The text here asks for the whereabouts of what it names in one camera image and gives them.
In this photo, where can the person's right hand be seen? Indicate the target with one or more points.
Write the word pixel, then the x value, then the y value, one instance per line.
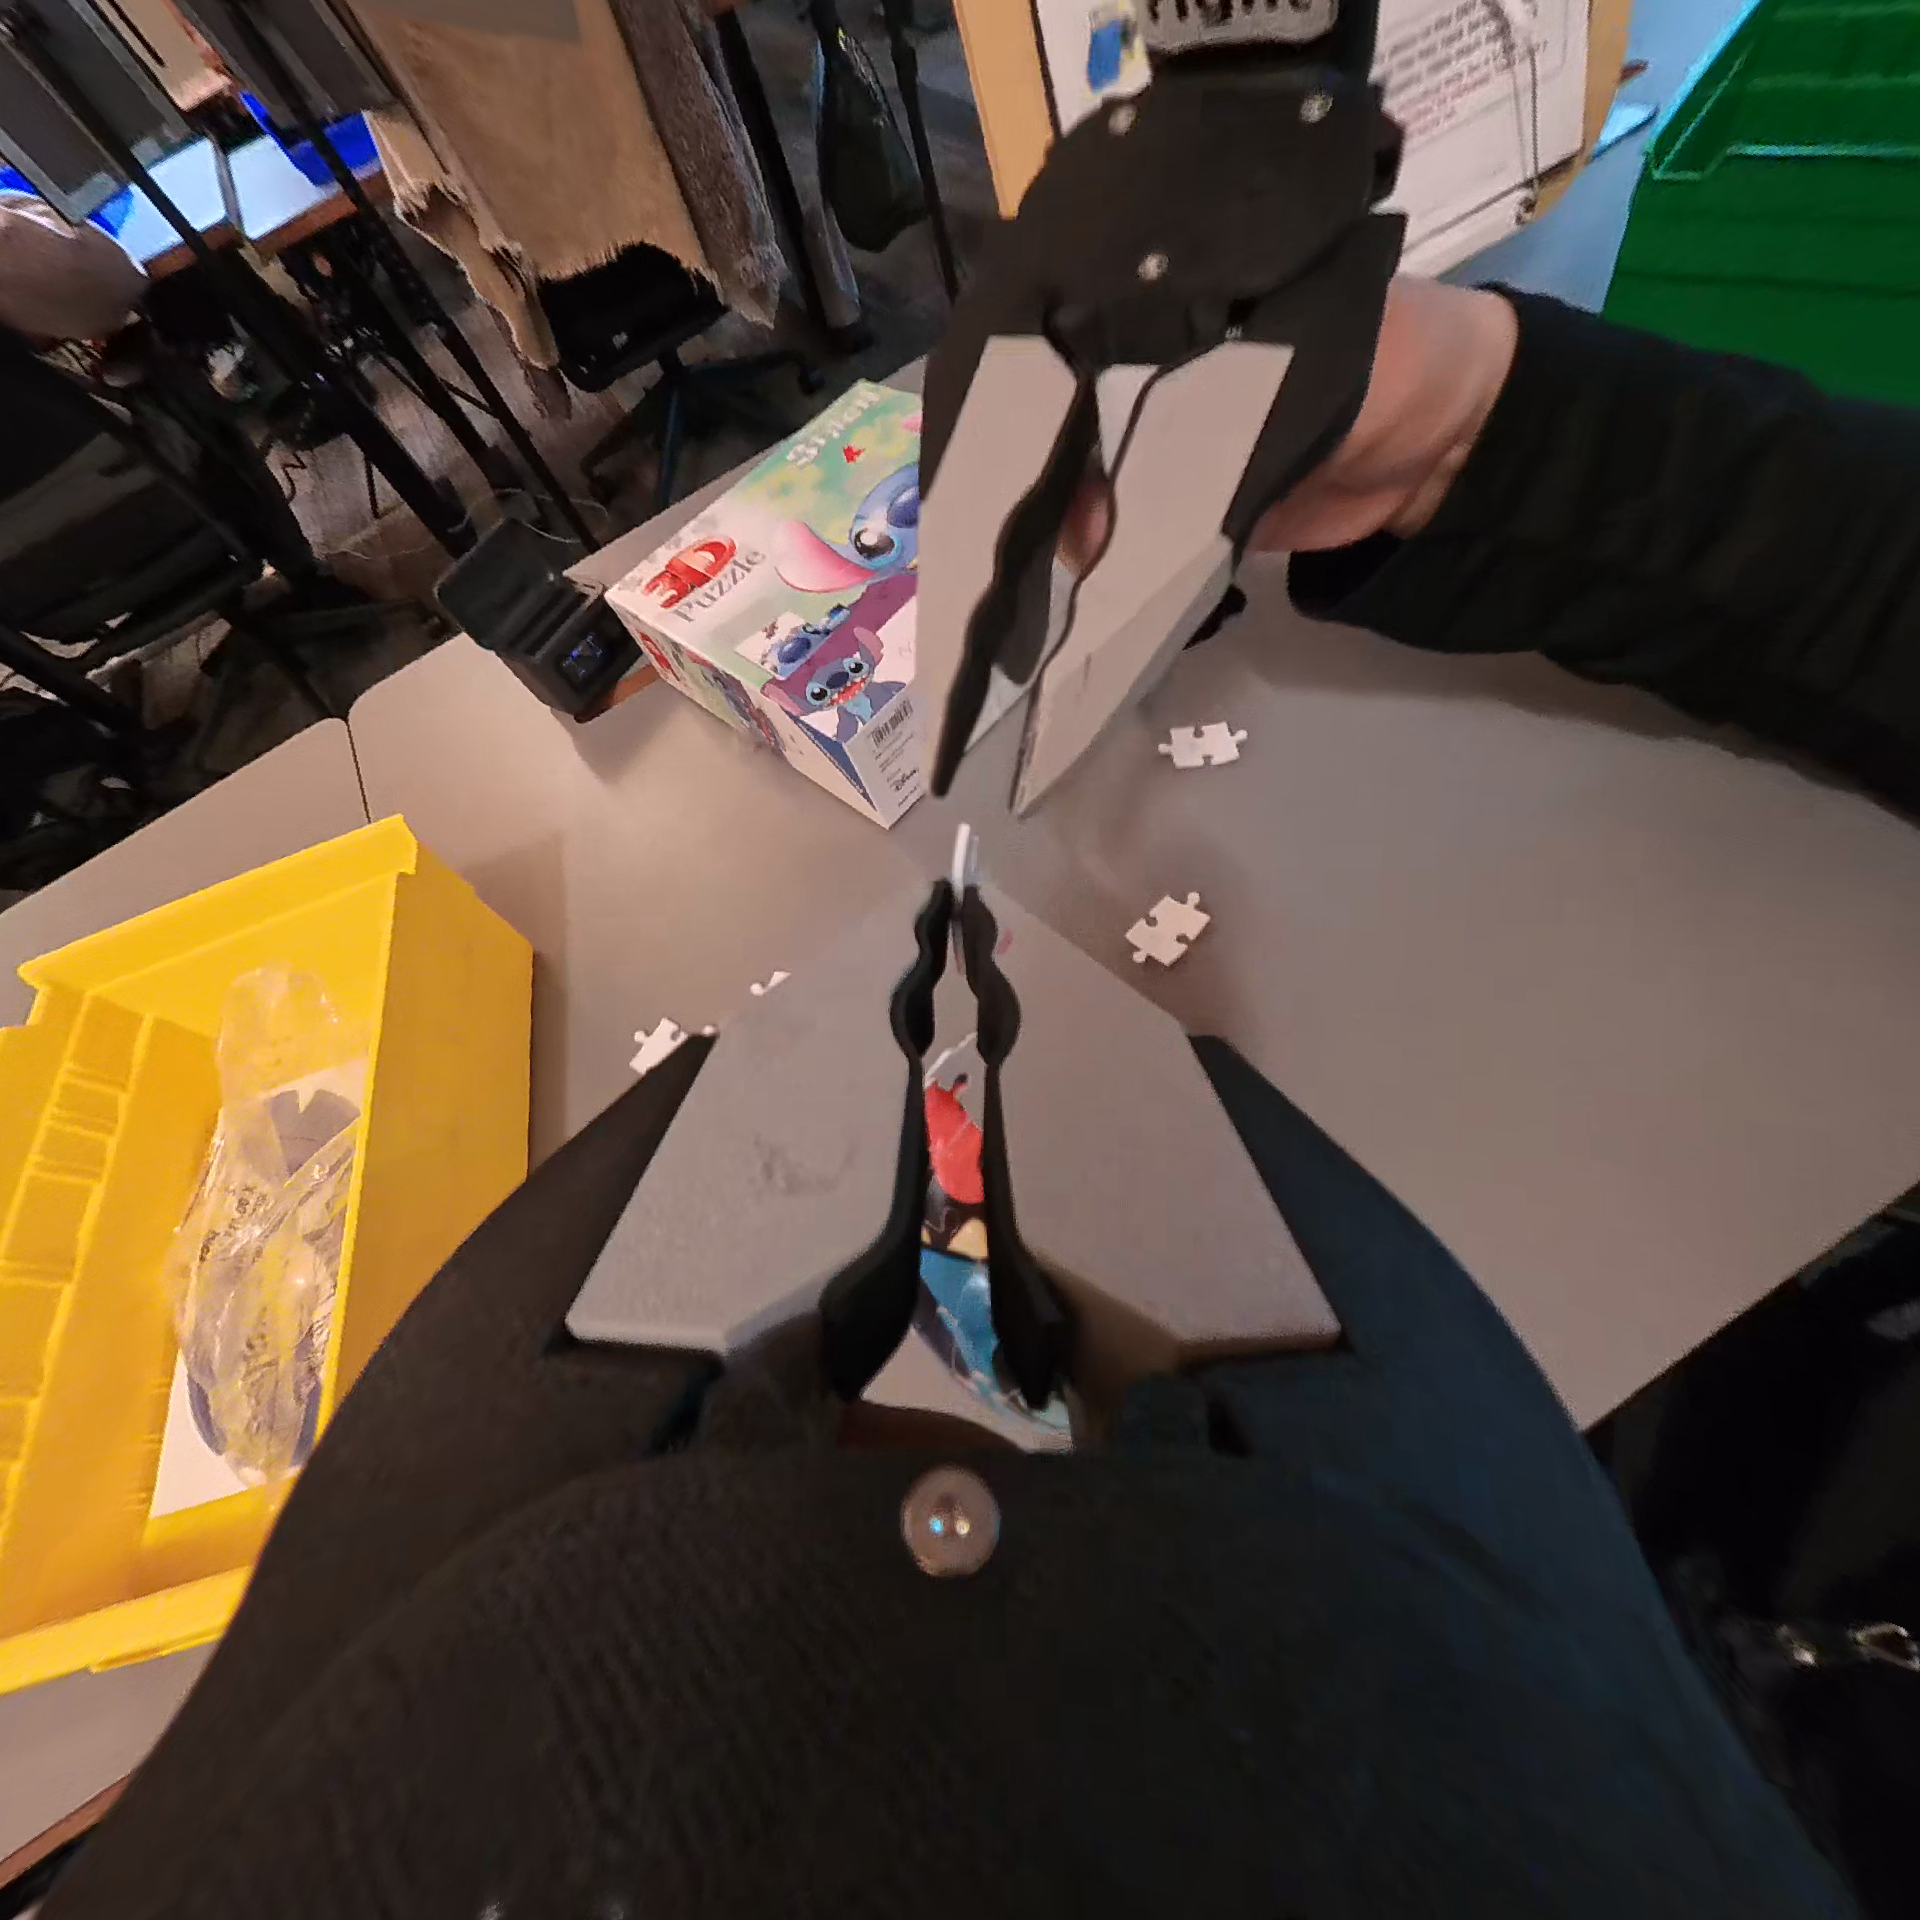
pixel 1425 404

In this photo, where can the cartoon puzzle box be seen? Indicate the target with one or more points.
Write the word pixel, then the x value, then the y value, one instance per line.
pixel 782 600

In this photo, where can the black office chair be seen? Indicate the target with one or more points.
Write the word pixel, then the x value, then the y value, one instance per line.
pixel 104 524

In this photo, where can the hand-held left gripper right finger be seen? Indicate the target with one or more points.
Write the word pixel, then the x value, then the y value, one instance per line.
pixel 1155 1185

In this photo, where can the white paper card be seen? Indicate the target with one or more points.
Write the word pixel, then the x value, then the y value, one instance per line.
pixel 187 1442

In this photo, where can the green plastic bin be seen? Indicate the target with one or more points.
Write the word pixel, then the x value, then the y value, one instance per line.
pixel 1769 180

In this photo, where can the cluster of white jigsaw parts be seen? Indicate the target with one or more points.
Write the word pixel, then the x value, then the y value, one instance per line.
pixel 661 1047

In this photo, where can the tan cardboard sheet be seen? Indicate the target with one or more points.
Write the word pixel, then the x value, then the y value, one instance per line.
pixel 524 151

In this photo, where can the blue puzzle ball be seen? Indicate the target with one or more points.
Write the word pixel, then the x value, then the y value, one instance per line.
pixel 955 1202

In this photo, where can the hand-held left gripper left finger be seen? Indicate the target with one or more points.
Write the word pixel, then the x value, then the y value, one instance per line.
pixel 751 1185

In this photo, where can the white puzzle piece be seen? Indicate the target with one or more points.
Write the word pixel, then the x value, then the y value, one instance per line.
pixel 966 863
pixel 1167 929
pixel 1200 744

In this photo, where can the printed instruction sheet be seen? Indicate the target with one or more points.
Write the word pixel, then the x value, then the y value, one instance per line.
pixel 1469 123

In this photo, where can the yellow plastic bin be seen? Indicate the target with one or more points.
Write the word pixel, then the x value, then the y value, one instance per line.
pixel 437 1023

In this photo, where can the black badge reel with clip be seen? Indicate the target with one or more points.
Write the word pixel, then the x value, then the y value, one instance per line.
pixel 1854 1642

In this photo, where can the black digital timer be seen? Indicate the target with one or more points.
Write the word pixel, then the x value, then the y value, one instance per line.
pixel 542 616

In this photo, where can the clear plastic bag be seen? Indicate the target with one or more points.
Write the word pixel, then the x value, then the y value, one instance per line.
pixel 271 1202

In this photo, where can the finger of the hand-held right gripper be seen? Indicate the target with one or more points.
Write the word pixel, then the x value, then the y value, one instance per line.
pixel 1182 483
pixel 984 483

